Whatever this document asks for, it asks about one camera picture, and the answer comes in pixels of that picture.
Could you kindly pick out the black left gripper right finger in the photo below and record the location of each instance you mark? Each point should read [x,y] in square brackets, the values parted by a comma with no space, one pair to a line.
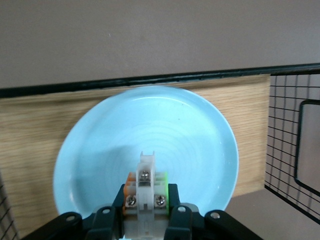
[182,225]

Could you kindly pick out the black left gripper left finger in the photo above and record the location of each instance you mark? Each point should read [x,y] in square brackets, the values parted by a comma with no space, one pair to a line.
[105,225]

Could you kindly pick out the light blue round plate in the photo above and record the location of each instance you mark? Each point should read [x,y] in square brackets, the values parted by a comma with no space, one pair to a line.
[150,120]

